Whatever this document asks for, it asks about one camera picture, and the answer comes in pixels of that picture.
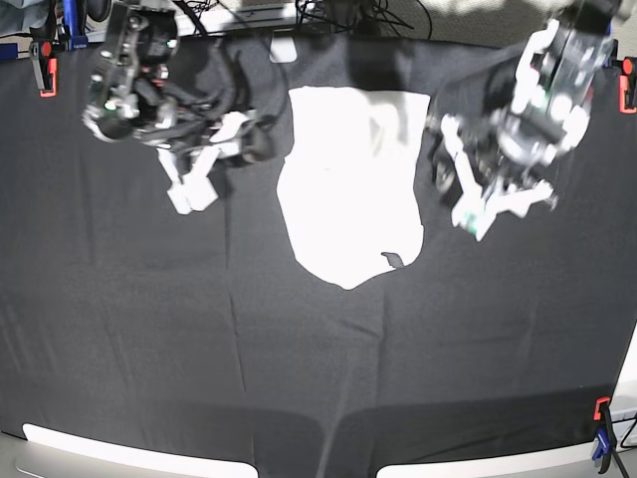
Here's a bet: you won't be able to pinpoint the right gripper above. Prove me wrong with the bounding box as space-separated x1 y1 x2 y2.
153 110 274 169

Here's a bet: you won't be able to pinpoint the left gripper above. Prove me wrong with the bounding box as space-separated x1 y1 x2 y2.
432 114 544 199

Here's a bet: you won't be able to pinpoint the white printed t-shirt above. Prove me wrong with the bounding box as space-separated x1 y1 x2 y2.
277 87 431 290

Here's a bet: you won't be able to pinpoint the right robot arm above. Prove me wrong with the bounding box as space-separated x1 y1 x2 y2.
83 1 273 174

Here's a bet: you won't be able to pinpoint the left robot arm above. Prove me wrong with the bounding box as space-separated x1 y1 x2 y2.
432 1 636 206

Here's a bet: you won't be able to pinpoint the grey cloth clip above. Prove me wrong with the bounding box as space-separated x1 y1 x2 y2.
269 35 298 65

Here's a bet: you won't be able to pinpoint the red clamp top right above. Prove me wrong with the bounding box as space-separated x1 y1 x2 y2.
619 57 636 115

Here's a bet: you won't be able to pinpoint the red black clamp left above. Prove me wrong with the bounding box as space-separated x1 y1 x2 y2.
28 26 60 98

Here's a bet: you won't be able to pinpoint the red blue clamp bottom right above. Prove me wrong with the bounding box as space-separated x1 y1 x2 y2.
592 396 617 475

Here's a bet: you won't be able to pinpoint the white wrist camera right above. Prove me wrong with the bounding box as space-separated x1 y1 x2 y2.
157 143 237 215

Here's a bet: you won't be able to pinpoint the tangled black cables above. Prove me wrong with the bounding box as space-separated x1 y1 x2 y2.
293 0 434 39

